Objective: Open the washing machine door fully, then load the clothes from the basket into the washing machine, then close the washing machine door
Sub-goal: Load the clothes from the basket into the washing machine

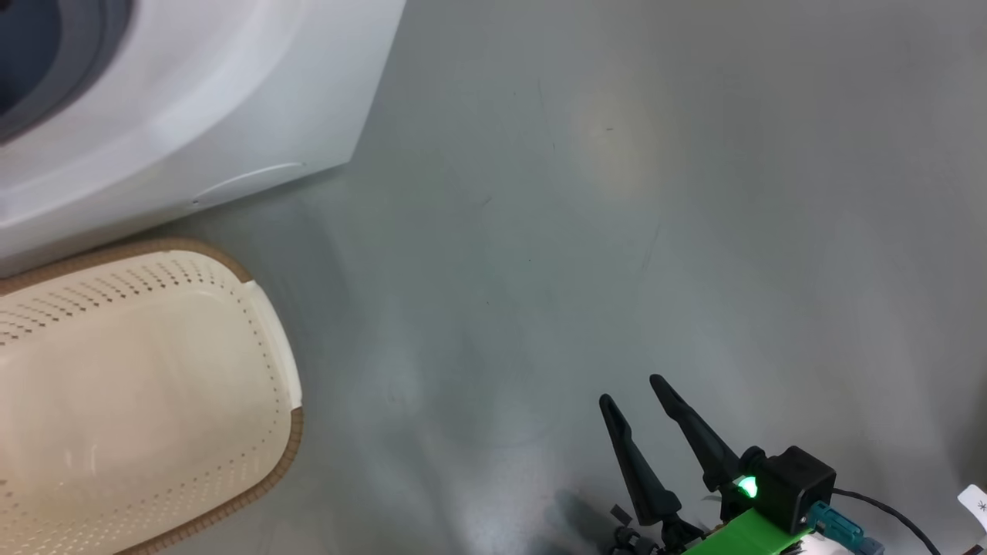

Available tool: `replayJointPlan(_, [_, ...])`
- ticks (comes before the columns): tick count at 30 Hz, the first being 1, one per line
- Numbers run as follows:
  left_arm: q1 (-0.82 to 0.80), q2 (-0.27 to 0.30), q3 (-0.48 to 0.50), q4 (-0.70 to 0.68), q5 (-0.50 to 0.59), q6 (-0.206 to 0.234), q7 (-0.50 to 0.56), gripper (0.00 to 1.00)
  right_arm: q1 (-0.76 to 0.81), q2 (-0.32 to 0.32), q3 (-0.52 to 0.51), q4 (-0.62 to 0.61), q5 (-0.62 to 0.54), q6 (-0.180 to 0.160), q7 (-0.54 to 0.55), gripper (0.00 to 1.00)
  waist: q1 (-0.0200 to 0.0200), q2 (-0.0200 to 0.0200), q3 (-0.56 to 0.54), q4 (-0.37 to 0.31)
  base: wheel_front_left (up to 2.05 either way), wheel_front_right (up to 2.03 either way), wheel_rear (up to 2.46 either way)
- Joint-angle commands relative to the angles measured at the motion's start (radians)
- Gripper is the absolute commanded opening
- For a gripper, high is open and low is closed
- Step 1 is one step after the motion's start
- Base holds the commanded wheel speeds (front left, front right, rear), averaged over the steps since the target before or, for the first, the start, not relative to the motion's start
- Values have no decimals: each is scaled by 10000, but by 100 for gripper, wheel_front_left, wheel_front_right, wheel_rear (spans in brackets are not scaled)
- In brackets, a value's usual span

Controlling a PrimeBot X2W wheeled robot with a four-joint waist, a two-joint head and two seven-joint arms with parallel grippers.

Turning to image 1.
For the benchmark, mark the round filter cover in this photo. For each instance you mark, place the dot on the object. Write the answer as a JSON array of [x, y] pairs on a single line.
[[247, 179]]

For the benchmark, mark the white front-load washing machine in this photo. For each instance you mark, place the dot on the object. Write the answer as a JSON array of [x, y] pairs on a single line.
[[231, 77]]

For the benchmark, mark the grey rubber door gasket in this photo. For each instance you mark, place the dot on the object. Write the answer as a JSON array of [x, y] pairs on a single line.
[[85, 46]]

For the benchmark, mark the cream perforated laundry basket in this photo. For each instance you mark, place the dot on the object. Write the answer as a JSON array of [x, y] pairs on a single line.
[[139, 385]]

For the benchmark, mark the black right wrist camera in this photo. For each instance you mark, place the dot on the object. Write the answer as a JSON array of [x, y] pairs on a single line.
[[794, 482]]

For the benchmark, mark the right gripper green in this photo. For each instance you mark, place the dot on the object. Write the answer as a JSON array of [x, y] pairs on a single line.
[[748, 536]]

